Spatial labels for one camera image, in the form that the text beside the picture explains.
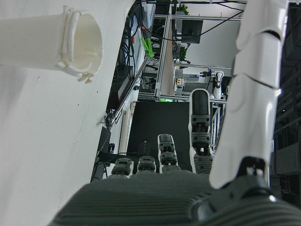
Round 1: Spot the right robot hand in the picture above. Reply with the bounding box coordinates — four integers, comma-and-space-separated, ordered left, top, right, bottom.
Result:
47, 0, 301, 226

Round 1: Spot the white paper cup torn rim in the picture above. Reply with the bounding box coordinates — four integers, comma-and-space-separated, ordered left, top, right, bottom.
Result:
0, 5, 104, 84

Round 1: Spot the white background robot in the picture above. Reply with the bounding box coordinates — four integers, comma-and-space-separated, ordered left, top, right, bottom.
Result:
212, 70, 224, 99

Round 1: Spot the wall-mounted black monitor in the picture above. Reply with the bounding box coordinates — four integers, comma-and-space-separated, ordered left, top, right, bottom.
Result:
181, 19, 204, 44

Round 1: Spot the aluminium frame enclosure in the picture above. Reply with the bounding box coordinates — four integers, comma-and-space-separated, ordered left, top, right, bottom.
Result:
137, 13, 237, 102

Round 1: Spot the green-handled metal reach grabber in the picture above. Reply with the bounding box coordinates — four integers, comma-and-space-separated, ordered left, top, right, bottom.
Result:
103, 37, 156, 128

